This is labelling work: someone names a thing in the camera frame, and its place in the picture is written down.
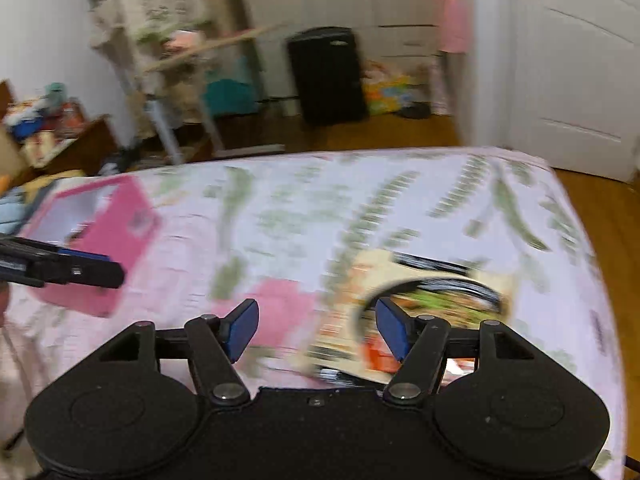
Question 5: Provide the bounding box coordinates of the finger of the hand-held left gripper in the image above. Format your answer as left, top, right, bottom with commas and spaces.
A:
0, 234, 112, 265
0, 259, 126, 290

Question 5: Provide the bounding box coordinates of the white door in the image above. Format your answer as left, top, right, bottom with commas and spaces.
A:
504, 0, 640, 183

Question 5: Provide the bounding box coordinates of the pink storage box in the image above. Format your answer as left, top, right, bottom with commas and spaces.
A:
19, 175, 164, 319

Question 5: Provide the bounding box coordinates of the red box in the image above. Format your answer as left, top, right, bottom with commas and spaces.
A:
52, 101, 87, 139

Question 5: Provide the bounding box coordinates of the small pink box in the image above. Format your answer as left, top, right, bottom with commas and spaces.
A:
164, 31, 207, 54

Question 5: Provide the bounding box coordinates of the rolling wooden desk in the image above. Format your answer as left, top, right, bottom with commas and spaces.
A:
142, 22, 289, 166

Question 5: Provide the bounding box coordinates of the wooden bed headboard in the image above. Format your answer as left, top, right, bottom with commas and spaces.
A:
0, 79, 28, 186

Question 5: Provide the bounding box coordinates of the beige noodle snack packet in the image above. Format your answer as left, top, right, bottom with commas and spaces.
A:
299, 249, 517, 392

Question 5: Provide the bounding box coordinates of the wooden nightstand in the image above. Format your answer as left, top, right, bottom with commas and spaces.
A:
30, 114, 122, 177

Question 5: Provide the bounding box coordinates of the pink hanging garment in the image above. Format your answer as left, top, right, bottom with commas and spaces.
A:
434, 0, 475, 55

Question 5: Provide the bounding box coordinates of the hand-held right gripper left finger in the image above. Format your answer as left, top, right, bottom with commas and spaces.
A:
97, 299, 261, 406

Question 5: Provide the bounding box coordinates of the black round object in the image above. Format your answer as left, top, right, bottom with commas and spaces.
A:
400, 102, 434, 121

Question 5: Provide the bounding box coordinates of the floral bed sheet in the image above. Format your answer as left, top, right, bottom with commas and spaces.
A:
0, 146, 628, 480

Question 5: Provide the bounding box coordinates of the cream bag with red straps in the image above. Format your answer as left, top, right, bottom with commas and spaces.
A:
22, 135, 66, 169

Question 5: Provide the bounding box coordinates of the teal bag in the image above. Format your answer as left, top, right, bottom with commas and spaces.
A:
204, 66, 262, 119

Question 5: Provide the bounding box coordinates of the colourful yellow bag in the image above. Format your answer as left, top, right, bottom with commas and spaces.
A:
361, 60, 429, 116

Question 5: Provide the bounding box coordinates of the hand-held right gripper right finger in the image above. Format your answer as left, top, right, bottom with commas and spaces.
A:
375, 297, 536, 406

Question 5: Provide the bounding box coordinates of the black suitcase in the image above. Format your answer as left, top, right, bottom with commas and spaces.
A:
286, 26, 371, 127

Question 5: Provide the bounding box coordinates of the blue basin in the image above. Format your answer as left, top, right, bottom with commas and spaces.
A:
7, 110, 48, 143

